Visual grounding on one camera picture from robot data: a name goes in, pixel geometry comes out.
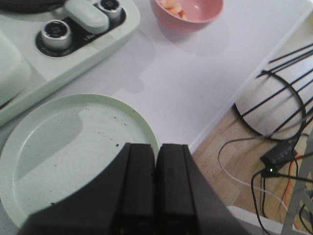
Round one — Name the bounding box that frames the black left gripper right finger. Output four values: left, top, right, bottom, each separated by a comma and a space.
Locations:
155, 144, 248, 235

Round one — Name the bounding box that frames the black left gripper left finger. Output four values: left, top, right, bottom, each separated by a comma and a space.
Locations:
18, 143, 155, 235

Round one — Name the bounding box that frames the pink bowl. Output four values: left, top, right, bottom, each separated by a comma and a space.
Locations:
150, 0, 224, 33

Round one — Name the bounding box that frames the orange shrimp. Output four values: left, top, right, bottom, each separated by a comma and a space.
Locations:
160, 0, 187, 20

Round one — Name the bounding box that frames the green breakfast maker base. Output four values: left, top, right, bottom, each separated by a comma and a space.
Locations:
0, 0, 140, 124

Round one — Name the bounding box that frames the green round plate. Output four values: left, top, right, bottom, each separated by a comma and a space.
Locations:
0, 94, 158, 227

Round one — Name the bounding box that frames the black power adapter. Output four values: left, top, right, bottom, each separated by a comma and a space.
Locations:
260, 141, 296, 172

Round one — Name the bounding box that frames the silver left control knob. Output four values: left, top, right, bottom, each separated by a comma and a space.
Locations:
41, 20, 72, 51

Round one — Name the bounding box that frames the silver control knob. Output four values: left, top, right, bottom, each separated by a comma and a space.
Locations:
97, 0, 122, 22
41, 20, 72, 51

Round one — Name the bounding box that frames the silver right control knob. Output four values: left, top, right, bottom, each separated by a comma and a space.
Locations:
97, 0, 122, 22

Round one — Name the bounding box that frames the white wire-frame stool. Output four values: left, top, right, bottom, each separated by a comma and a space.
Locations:
234, 44, 313, 141

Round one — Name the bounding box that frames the green pan handle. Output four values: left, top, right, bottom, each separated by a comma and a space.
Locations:
64, 0, 110, 34

